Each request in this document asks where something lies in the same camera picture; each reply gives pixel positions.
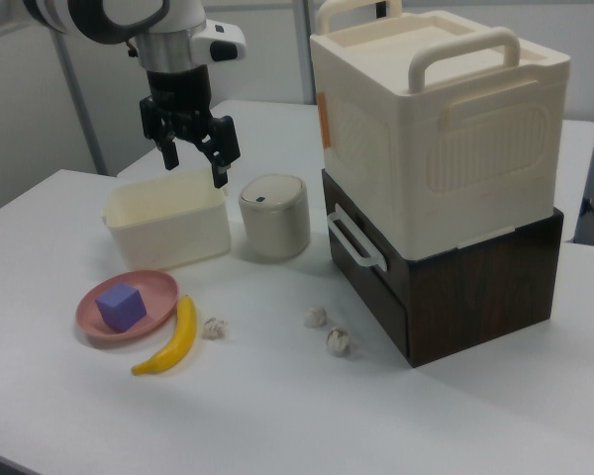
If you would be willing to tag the crumpled paper ball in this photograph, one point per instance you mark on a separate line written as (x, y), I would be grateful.
(215, 328)
(315, 316)
(337, 341)

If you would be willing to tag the yellow banana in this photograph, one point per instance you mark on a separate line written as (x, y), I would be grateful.
(184, 331)

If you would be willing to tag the large cream storage box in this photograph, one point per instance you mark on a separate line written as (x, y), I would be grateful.
(450, 148)

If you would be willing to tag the grey metal pole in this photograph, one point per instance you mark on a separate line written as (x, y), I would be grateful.
(81, 114)

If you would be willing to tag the pink plate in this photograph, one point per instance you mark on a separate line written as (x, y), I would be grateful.
(158, 292)

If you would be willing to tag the dark wooden drawer box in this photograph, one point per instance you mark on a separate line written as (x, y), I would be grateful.
(480, 307)

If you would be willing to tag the purple cube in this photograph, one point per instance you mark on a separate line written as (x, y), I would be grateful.
(121, 307)

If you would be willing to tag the cream open plastic container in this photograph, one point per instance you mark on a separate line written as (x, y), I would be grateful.
(178, 237)

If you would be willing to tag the orange sticker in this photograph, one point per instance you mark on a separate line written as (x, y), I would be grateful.
(325, 121)

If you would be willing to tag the beige small lidded bin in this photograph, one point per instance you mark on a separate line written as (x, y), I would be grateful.
(274, 222)

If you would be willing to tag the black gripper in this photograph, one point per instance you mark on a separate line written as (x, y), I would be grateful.
(178, 94)

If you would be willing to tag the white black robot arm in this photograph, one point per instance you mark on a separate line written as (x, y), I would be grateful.
(178, 15)

